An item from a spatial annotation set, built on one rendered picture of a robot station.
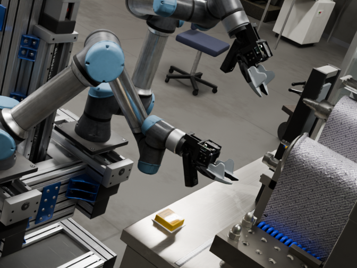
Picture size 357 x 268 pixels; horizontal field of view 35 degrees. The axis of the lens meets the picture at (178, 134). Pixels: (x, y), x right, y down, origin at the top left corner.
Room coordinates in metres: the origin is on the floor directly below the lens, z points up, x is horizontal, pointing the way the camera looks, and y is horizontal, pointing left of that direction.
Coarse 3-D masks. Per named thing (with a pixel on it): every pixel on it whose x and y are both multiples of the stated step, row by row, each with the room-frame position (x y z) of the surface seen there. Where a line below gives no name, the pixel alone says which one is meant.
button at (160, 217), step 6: (168, 210) 1.56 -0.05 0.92; (156, 216) 1.51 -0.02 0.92; (162, 216) 1.51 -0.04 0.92; (168, 216) 1.52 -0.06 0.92; (174, 216) 1.54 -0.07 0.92; (180, 216) 1.55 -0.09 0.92; (162, 222) 1.50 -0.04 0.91; (168, 222) 1.49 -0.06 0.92; (174, 222) 1.50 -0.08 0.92; (180, 222) 1.52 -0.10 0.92; (168, 228) 1.49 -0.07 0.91; (174, 228) 1.50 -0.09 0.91
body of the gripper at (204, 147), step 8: (184, 136) 1.65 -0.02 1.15; (192, 136) 1.65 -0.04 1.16; (184, 144) 1.64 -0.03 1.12; (192, 144) 1.63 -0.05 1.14; (200, 144) 1.62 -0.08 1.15; (208, 144) 1.63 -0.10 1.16; (216, 144) 1.65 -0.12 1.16; (176, 152) 1.64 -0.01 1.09; (184, 152) 1.64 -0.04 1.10; (192, 152) 1.63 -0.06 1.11; (200, 152) 1.59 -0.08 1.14; (208, 152) 1.58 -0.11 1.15; (216, 152) 1.62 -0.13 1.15; (192, 160) 1.60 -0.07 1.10; (200, 160) 1.60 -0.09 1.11; (208, 160) 1.59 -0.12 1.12
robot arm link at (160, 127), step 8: (144, 120) 1.71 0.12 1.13; (152, 120) 1.70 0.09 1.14; (160, 120) 1.71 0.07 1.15; (144, 128) 1.69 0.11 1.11; (152, 128) 1.68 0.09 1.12; (160, 128) 1.68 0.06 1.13; (168, 128) 1.68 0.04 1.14; (176, 128) 1.69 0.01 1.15; (152, 136) 1.67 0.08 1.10; (160, 136) 1.66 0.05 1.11; (152, 144) 1.67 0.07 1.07; (160, 144) 1.67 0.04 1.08
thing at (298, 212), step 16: (288, 192) 1.49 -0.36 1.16; (304, 192) 1.47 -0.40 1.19; (272, 208) 1.50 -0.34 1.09; (288, 208) 1.48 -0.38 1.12; (304, 208) 1.46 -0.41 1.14; (320, 208) 1.44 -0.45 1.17; (336, 208) 1.42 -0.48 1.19; (272, 224) 1.49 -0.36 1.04; (288, 224) 1.47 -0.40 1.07; (304, 224) 1.45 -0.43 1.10; (320, 224) 1.43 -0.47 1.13; (336, 224) 1.41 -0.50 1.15; (304, 240) 1.44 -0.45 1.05; (320, 240) 1.42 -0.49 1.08; (336, 240) 1.40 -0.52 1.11; (320, 256) 1.41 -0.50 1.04
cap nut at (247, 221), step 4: (248, 212) 1.46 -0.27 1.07; (244, 216) 1.45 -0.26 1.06; (248, 216) 1.44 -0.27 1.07; (252, 216) 1.45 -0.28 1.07; (244, 220) 1.44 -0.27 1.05; (248, 220) 1.44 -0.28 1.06; (252, 220) 1.45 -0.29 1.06; (244, 224) 1.44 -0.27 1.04; (248, 224) 1.44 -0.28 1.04; (248, 228) 1.44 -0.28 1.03
